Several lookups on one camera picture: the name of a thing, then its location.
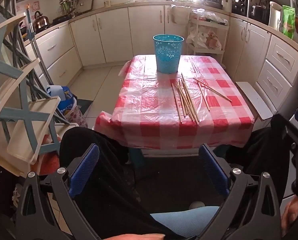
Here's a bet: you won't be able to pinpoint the pink wall stickers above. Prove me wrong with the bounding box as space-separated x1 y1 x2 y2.
16 1 41 13

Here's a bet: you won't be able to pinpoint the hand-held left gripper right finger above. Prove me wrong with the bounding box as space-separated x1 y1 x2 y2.
196 144 282 240

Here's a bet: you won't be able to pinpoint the pile of wooden chopsticks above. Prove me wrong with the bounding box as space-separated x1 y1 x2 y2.
171 57 233 125

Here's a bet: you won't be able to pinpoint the beige kitchen countertop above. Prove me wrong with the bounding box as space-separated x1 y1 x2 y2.
21 0 298 48

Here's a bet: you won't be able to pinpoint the person's left hand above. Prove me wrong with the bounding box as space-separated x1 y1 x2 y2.
106 234 164 240

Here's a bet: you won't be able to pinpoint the white bench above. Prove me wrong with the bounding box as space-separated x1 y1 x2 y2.
235 81 274 120

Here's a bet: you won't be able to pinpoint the white electric kettle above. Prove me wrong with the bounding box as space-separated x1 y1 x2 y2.
269 1 284 30

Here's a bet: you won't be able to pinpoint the stainless steel kettle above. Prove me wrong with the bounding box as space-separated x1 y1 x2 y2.
33 11 50 29

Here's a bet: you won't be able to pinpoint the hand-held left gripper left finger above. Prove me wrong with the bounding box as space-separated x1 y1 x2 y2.
14 144 101 240

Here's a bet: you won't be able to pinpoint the dark door mat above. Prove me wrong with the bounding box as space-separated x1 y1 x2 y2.
75 99 93 112

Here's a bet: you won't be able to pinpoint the red white checkered tablecloth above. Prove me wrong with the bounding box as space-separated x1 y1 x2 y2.
93 54 255 149

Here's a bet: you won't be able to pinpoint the white hanging waste bin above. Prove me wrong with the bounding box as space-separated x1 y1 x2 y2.
169 4 187 25

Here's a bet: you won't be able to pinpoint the clear plastic bag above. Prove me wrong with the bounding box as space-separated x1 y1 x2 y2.
191 9 228 25

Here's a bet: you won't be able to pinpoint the black gas hob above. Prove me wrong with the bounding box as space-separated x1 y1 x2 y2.
51 15 72 23

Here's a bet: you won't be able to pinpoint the turquoise perforated plastic basket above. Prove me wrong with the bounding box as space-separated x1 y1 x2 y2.
153 34 185 74

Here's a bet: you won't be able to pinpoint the white kitchen trolley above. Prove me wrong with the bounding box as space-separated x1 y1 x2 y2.
188 9 231 55

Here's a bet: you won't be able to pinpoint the black toaster oven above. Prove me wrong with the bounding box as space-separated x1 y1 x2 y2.
230 0 248 15

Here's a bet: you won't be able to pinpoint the black cooking pot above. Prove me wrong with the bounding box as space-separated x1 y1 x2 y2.
249 4 270 25

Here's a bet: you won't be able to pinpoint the green packet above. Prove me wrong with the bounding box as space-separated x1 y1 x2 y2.
282 5 296 40

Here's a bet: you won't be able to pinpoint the cream kitchen base cabinets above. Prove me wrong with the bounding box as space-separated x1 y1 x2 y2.
21 4 298 100

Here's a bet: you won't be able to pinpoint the folded wooden chair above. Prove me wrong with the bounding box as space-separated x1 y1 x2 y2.
0 0 79 178

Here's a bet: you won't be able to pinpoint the blue white bag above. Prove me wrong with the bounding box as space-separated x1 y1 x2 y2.
47 85 76 117

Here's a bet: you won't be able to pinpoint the white plastic bag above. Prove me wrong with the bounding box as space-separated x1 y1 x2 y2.
189 26 222 49

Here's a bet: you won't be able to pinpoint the person's right hand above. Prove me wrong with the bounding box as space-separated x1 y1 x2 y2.
281 197 298 234

